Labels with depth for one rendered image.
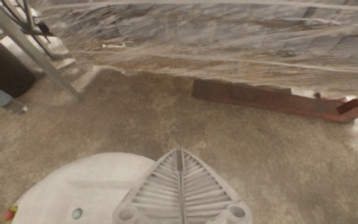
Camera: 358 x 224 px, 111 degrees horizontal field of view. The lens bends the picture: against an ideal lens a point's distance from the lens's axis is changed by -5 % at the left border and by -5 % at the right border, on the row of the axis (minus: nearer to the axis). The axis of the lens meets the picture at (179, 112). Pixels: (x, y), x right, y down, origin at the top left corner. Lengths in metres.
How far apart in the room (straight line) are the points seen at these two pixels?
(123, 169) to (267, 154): 0.81
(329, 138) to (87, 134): 1.60
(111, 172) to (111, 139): 0.47
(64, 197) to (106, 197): 0.12
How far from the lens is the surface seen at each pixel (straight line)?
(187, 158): 0.16
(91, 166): 0.53
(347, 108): 1.34
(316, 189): 1.12
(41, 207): 0.58
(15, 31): 0.95
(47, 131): 1.22
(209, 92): 0.94
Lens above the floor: 0.81
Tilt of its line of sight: 59 degrees down
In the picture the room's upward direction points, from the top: 2 degrees clockwise
